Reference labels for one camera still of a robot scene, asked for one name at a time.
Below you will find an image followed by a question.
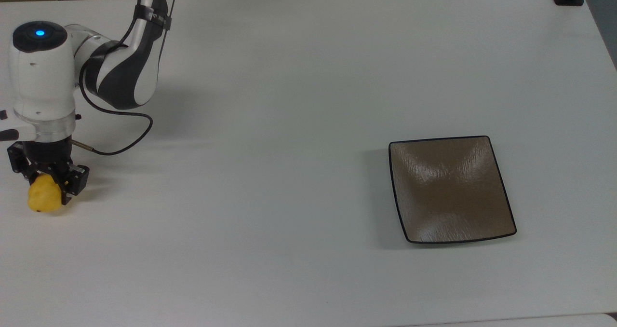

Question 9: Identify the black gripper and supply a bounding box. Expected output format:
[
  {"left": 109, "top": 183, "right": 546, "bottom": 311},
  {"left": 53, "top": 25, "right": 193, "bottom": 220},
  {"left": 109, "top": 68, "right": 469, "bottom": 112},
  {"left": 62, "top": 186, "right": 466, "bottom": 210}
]
[{"left": 6, "top": 137, "right": 91, "bottom": 206}]

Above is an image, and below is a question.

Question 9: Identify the brown square ceramic plate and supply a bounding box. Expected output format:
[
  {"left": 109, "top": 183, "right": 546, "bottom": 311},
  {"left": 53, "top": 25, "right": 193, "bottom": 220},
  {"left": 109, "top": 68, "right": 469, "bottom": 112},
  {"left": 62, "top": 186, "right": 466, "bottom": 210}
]
[{"left": 389, "top": 135, "right": 518, "bottom": 245}]

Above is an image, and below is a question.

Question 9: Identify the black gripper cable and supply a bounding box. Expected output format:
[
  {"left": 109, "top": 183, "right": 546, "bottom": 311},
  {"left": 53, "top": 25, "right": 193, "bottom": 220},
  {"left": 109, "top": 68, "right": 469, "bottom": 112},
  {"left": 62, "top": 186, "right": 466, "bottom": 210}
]
[{"left": 72, "top": 9, "right": 154, "bottom": 156}]

